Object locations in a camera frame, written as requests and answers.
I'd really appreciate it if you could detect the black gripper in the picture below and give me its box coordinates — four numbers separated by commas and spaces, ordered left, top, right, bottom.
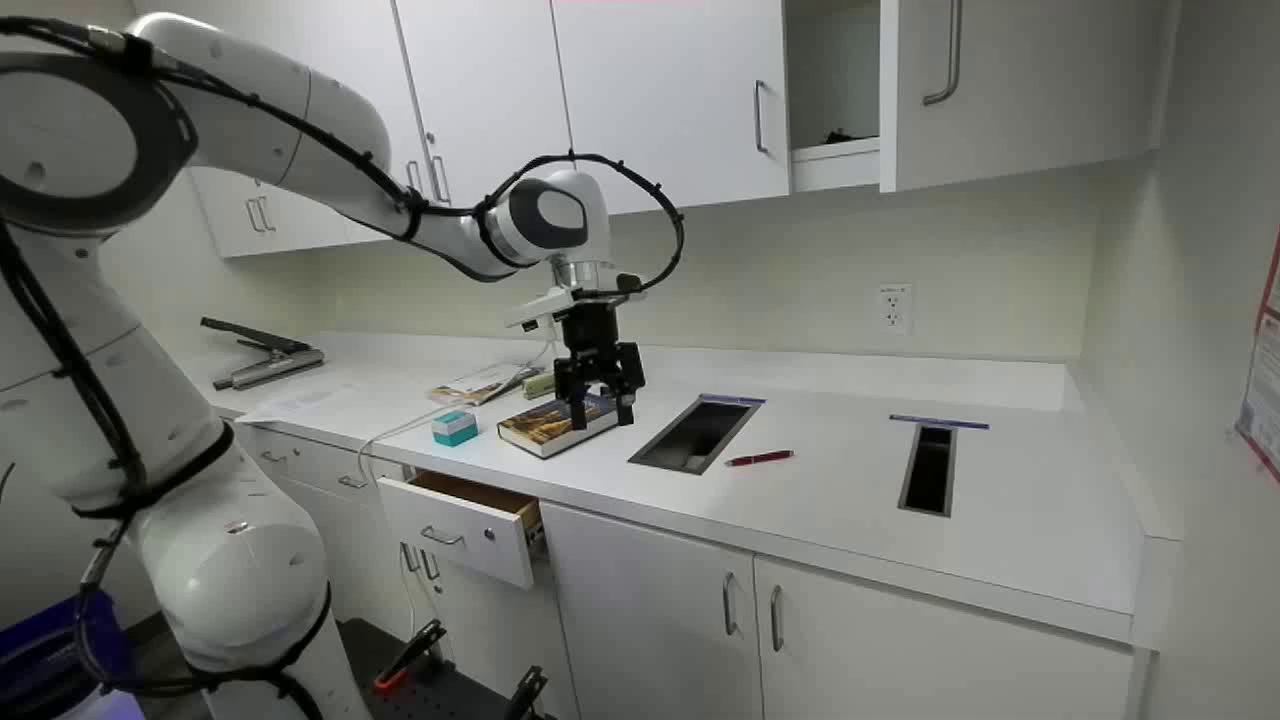
550, 301, 647, 435

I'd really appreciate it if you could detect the white drawer cabinet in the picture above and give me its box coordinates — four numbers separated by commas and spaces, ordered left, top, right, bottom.
538, 502, 767, 720

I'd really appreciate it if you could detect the open white wooden drawer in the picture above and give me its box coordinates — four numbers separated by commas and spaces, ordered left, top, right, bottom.
375, 470, 549, 593

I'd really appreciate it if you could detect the large printed wall poster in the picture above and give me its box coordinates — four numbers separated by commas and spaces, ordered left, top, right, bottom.
1227, 236, 1280, 487

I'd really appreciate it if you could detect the open white upper cabinet door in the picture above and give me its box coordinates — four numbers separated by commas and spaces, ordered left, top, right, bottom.
875, 0, 1178, 200

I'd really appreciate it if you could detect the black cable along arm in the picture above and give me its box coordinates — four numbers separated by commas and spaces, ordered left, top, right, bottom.
0, 12, 689, 720

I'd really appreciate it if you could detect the square countertop waste opening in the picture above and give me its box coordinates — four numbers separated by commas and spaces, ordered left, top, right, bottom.
623, 390, 767, 480

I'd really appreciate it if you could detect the metal handle of wall-side door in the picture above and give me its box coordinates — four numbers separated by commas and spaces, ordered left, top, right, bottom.
765, 581, 786, 659

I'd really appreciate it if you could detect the white lower cabinet door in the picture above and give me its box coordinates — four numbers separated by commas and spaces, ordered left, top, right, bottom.
290, 484, 433, 647
420, 540, 579, 720

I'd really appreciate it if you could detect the white cover book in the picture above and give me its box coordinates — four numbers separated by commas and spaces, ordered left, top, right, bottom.
429, 356, 535, 402

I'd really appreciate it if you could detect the closed white drawer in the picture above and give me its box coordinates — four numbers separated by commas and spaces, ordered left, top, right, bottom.
243, 423, 383, 503

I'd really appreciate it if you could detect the red pen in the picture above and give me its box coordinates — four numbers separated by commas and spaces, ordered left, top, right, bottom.
724, 443, 798, 473

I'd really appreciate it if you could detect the teal small box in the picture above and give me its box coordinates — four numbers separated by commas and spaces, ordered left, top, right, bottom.
429, 405, 484, 453

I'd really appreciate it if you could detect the grey long metal desk tool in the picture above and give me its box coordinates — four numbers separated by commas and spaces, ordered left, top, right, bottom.
197, 314, 326, 396

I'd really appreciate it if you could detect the dark cover picture book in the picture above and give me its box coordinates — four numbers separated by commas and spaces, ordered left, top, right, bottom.
492, 392, 632, 466

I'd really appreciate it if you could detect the white upper cabinet carcass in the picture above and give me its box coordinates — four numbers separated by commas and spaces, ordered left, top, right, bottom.
778, 0, 886, 200

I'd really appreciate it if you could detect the narrow countertop slot opening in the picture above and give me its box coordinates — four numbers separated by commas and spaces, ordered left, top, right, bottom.
885, 407, 994, 525

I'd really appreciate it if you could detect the white wall outlet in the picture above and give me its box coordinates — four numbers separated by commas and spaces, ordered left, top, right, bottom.
870, 282, 921, 342

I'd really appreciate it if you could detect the blue plastic bin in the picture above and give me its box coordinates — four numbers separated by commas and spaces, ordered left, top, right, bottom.
0, 585, 140, 720

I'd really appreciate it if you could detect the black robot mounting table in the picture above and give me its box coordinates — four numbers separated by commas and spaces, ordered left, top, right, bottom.
333, 616, 562, 720

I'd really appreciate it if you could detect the silver upper drawer handle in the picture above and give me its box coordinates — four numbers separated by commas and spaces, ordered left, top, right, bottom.
716, 568, 743, 641

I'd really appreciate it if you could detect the metal upper door handle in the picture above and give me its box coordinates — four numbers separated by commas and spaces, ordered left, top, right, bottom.
420, 127, 454, 208
921, 0, 967, 114
749, 76, 778, 164

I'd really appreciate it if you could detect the red black bar clamp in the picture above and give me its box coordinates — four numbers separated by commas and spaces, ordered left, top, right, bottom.
504, 659, 555, 720
368, 612, 452, 701

